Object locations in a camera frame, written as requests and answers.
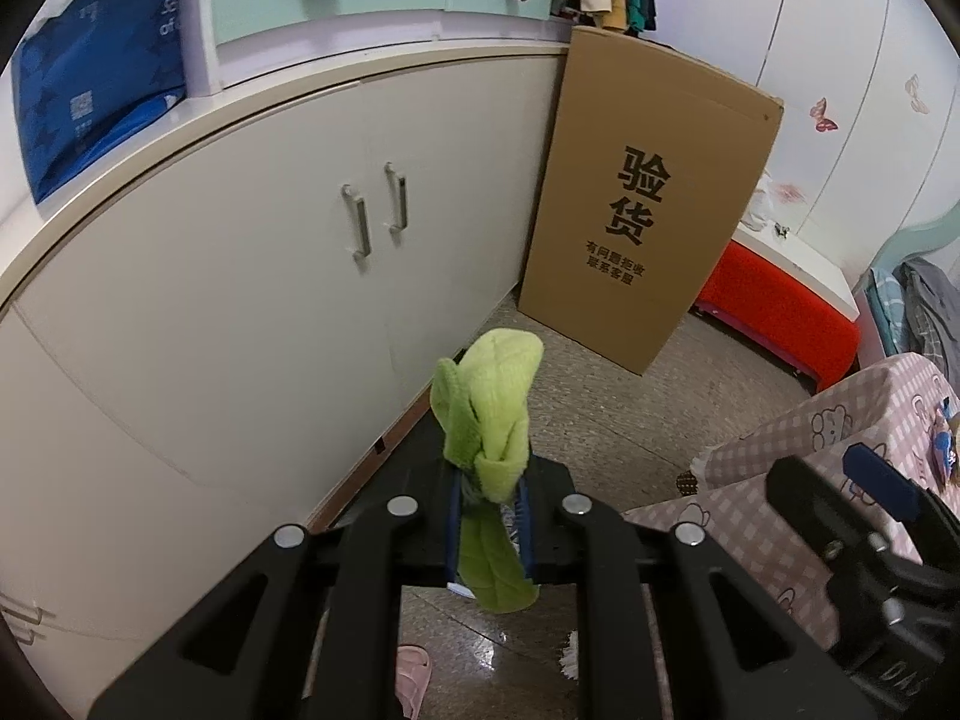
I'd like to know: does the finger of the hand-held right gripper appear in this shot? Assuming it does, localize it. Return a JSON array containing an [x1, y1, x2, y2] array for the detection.
[[765, 454, 938, 578], [844, 444, 925, 520]]

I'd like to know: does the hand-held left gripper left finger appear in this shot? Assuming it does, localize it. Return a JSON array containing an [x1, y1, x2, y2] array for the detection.
[[88, 461, 462, 720]]

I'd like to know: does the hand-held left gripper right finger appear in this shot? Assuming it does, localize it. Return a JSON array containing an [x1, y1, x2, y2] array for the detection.
[[521, 463, 875, 720]]

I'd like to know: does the green leaf-shaped cloth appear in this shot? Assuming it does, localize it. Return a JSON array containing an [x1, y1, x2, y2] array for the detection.
[[430, 328, 545, 612]]

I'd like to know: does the dark blue snack packet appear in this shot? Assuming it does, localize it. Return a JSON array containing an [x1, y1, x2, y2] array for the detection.
[[930, 394, 960, 481]]

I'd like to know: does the pink checked tablecloth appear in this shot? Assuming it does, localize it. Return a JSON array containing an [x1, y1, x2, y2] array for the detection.
[[622, 351, 960, 653]]

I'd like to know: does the pink slipper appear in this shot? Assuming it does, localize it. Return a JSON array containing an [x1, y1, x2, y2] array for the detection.
[[394, 645, 434, 720]]

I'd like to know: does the blue checked bedding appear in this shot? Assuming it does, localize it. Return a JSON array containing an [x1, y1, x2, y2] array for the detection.
[[870, 266, 912, 357]]

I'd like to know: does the grey duvet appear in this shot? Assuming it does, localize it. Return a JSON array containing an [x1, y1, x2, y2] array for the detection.
[[896, 256, 960, 380]]

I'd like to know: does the red bench with white top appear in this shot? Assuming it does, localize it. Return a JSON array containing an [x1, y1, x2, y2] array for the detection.
[[694, 229, 863, 395]]

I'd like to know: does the white plastic bag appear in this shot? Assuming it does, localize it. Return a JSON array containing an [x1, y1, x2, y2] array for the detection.
[[739, 172, 777, 232]]

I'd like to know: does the cream floor cabinet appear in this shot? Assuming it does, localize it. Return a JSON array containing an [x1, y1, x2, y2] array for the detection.
[[0, 37, 571, 691]]

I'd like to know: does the white wardrobe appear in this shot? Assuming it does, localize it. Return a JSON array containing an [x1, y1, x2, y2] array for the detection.
[[652, 0, 960, 293]]

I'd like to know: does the tall cardboard box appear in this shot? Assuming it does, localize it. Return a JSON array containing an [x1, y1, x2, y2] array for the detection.
[[517, 26, 785, 376]]

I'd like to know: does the blue gift bag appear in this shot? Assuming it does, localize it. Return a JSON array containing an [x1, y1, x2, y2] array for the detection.
[[16, 0, 188, 203]]

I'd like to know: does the teal bunk bed frame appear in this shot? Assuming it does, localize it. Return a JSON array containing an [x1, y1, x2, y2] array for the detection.
[[855, 199, 960, 361]]

